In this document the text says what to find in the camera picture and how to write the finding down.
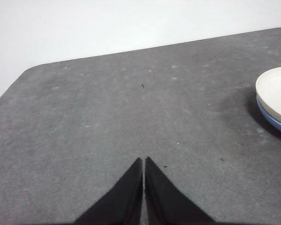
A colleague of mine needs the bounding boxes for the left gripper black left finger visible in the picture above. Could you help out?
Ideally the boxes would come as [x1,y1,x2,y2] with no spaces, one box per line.
[74,157,144,225]

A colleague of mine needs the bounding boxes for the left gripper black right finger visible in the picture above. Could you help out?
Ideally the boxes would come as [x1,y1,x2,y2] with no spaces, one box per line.
[144,156,216,225]

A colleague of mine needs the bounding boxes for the white plate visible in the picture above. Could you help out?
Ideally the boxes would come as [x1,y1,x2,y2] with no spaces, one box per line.
[255,66,281,128]

